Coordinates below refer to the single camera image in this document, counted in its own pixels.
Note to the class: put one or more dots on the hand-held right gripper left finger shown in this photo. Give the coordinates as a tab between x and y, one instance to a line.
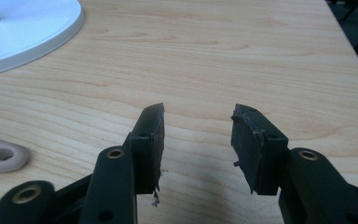
147	146

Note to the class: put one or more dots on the white round lamp base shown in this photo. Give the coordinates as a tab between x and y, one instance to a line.
21	28

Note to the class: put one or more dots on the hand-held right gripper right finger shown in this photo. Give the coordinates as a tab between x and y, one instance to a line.
254	149

